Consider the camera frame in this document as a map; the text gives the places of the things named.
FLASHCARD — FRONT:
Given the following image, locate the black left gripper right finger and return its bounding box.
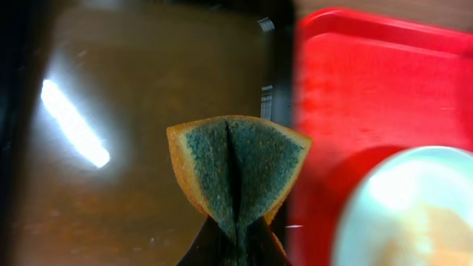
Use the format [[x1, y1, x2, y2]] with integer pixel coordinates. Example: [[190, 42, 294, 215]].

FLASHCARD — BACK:
[[243, 217, 291, 266]]

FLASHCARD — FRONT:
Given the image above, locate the yellow green sponge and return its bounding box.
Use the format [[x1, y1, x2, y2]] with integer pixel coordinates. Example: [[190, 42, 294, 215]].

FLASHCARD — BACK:
[[166, 115, 312, 265]]

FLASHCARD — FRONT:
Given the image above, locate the white plate with sauce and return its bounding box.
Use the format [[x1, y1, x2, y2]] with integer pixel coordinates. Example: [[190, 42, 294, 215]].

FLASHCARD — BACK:
[[330, 146, 472, 266]]

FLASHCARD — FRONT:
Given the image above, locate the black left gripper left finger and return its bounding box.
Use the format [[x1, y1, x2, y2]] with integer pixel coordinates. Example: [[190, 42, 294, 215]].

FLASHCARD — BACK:
[[176, 216, 237, 266]]

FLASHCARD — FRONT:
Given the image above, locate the red plastic tray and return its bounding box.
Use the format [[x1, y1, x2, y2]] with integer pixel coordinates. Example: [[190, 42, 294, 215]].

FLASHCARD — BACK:
[[287, 8, 472, 265]]

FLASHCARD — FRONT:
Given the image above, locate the black tray with water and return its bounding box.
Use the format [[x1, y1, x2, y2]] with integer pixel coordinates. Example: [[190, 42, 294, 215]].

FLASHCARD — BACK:
[[1, 1, 293, 265]]

